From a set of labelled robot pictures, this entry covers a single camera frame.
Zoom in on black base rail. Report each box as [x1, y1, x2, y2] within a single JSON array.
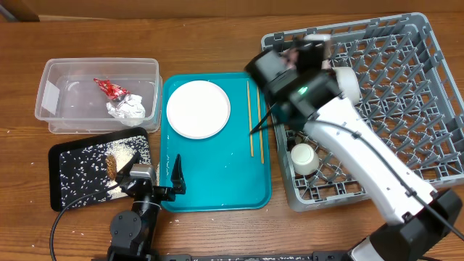
[[159, 251, 349, 261]]

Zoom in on large white plate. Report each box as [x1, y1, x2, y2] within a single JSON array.
[[166, 80, 231, 139]]

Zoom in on grey dishwasher rack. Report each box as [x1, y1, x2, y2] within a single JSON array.
[[261, 12, 463, 212]]

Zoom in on white cup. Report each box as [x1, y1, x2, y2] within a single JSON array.
[[290, 143, 319, 175]]

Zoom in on wooden chopstick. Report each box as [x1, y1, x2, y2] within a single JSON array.
[[257, 87, 265, 164], [246, 81, 254, 157]]

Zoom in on pink white bowl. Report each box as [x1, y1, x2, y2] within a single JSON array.
[[281, 34, 331, 73]]

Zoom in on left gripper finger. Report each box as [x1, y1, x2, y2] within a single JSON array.
[[115, 152, 140, 181], [170, 154, 186, 194]]

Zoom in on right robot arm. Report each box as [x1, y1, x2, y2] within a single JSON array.
[[245, 35, 463, 260]]

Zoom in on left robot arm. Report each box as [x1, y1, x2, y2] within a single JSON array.
[[106, 152, 186, 260]]

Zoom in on grey bowl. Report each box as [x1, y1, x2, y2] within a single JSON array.
[[332, 67, 361, 106]]

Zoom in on red snack wrapper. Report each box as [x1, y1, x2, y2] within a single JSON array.
[[94, 78, 130, 102]]

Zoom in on brown food piece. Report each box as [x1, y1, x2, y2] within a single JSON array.
[[105, 155, 117, 181]]

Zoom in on teal serving tray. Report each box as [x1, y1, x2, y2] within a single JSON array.
[[159, 72, 272, 212]]

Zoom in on black plastic tray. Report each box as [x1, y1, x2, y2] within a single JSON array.
[[48, 128, 152, 212]]

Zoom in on white napkin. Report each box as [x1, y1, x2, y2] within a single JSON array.
[[106, 94, 146, 127]]

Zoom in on clear plastic bin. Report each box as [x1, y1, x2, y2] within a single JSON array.
[[35, 57, 162, 134]]

